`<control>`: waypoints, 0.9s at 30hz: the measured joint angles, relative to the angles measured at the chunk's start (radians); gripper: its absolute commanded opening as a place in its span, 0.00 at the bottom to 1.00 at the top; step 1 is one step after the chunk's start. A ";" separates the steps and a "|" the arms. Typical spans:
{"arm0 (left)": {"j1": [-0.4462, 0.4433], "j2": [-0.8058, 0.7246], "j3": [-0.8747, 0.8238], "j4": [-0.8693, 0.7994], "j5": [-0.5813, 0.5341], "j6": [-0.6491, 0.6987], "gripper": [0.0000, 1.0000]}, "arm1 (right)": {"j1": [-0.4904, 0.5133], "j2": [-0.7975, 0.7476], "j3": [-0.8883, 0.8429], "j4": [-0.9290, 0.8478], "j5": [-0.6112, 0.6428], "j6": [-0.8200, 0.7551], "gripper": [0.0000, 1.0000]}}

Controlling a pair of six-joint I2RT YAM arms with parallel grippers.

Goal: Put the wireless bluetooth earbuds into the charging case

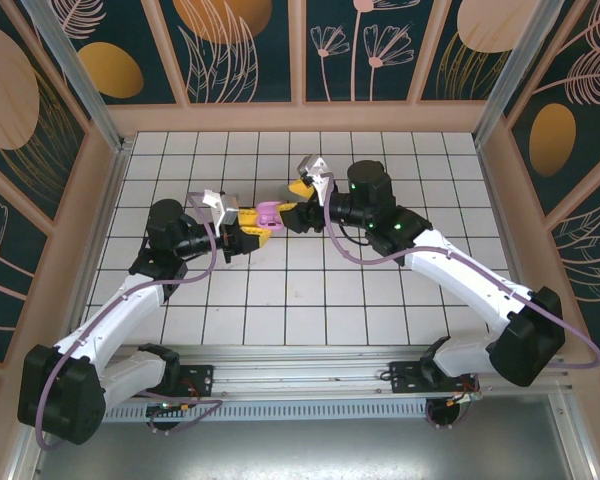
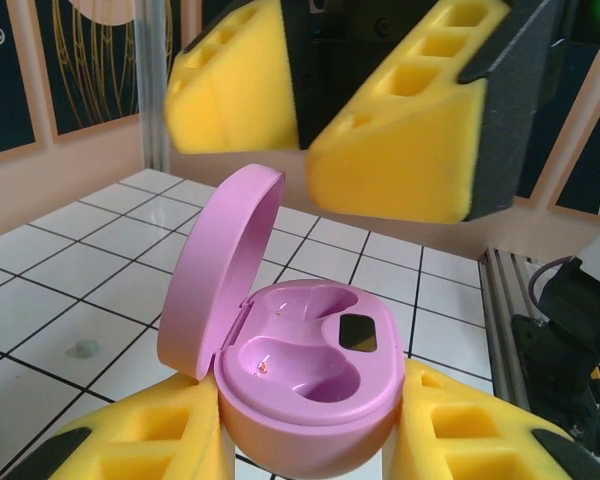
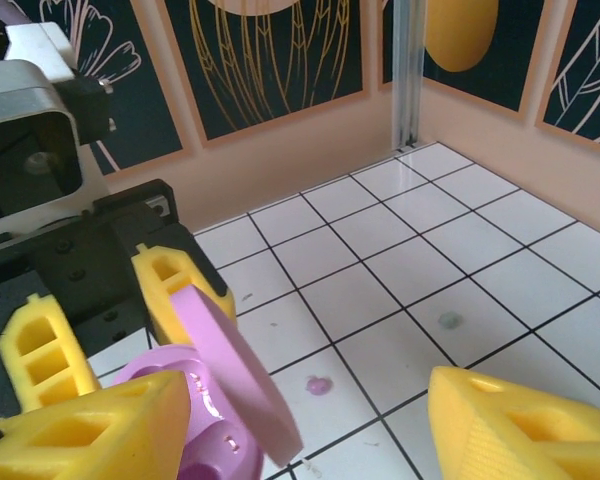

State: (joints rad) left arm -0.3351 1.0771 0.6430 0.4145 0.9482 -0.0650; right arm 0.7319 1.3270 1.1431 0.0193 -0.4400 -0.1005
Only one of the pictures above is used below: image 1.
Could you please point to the pink earbud charging case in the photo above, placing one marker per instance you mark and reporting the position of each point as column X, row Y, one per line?
column 267, row 215

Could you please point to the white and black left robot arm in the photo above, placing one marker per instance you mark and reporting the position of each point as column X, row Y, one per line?
column 120, row 310

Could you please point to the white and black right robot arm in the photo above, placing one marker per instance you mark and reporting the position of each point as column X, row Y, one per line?
column 470, row 280

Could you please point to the grey metal sheet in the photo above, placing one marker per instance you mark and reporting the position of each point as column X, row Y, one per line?
column 300, row 450

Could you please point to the aluminium side rail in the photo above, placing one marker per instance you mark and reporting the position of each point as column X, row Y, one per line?
column 96, row 250
column 495, row 200

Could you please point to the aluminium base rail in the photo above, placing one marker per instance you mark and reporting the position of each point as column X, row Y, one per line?
column 300, row 372

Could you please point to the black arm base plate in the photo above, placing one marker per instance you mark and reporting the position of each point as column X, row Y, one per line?
column 202, row 380
column 405, row 380

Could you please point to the aluminium frame post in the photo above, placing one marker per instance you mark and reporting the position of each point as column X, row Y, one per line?
column 512, row 75
column 86, row 85

